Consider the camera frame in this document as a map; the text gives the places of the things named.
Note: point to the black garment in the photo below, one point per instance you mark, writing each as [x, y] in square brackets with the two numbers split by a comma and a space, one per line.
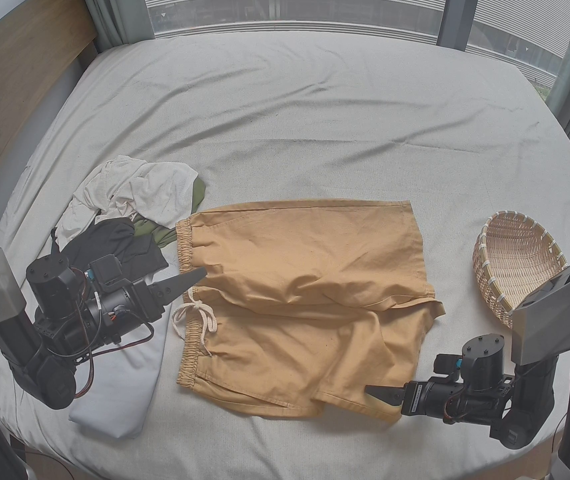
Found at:
[115, 243]

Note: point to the white garment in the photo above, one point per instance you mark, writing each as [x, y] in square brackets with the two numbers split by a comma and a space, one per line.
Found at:
[155, 188]

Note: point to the round woven basket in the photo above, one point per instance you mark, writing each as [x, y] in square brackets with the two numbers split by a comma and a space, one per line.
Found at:
[514, 268]

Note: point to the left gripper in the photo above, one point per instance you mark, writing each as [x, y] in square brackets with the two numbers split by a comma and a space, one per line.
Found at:
[130, 308]

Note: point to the bed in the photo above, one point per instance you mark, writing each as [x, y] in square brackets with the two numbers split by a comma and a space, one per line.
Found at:
[315, 118]

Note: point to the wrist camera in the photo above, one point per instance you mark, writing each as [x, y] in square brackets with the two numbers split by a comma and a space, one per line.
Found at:
[445, 364]
[105, 270]

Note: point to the tan shorts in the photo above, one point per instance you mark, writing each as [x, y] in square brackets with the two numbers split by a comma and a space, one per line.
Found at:
[315, 278]

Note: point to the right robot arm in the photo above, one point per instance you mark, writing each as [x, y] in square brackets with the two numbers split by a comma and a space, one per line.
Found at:
[554, 318]

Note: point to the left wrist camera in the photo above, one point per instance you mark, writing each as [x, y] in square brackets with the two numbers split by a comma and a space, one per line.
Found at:
[105, 270]

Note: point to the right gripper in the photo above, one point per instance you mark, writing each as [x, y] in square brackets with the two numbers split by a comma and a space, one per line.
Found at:
[432, 398]

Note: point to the pale blue garment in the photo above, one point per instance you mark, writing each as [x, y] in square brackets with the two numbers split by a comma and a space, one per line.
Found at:
[115, 393]

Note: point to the green garment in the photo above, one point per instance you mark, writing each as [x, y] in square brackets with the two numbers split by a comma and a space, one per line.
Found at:
[157, 233]

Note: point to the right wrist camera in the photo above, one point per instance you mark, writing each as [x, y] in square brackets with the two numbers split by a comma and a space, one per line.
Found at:
[445, 364]

